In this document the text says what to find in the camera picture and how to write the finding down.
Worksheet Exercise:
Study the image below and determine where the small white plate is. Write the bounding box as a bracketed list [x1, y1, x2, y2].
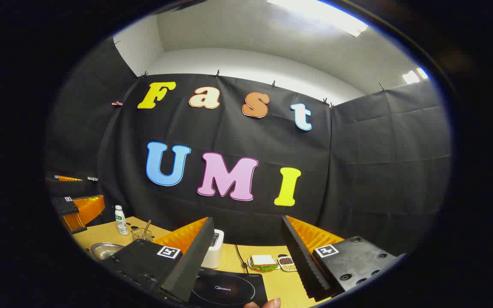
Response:
[247, 256, 280, 272]

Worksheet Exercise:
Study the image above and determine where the black power cable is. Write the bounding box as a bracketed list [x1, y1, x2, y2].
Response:
[235, 244, 249, 274]

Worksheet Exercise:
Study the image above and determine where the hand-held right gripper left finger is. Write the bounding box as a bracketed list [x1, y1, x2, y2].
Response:
[100, 216, 215, 303]

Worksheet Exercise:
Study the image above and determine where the small ceiling light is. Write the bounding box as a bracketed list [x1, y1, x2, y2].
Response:
[402, 67, 429, 84]

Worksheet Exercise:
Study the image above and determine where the sandwich with lettuce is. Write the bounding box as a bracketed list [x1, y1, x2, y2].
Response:
[251, 255, 278, 269]

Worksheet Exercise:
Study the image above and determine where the long ceiling light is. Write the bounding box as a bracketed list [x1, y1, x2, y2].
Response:
[267, 0, 369, 38]

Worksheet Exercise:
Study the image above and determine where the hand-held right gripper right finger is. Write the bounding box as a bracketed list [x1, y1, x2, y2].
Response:
[281, 215, 407, 302]

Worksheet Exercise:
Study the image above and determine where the black induction cooktop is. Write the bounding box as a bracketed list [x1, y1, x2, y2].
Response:
[189, 267, 268, 308]

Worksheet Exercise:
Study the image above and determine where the white plastic bottle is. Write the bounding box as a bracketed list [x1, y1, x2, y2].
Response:
[114, 205, 130, 236]

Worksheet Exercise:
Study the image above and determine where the white divided dish with beans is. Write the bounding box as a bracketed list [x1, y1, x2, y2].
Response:
[277, 255, 297, 272]

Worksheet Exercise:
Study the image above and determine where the white toaster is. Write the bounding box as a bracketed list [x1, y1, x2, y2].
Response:
[202, 229, 225, 269]

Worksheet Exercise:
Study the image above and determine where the steel pot with black handle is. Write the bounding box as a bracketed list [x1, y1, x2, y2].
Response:
[89, 243, 125, 261]

